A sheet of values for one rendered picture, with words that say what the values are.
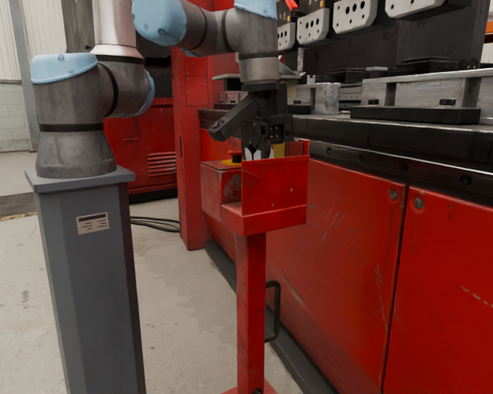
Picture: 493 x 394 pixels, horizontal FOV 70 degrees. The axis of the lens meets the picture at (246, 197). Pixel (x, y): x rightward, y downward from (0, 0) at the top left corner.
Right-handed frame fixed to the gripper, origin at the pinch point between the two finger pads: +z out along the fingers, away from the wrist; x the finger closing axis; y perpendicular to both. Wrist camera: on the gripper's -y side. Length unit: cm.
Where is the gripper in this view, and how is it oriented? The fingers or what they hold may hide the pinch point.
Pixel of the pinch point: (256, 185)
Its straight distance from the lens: 72.4
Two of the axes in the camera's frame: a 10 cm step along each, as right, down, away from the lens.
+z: 0.7, 9.5, 3.0
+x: -5.0, -2.3, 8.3
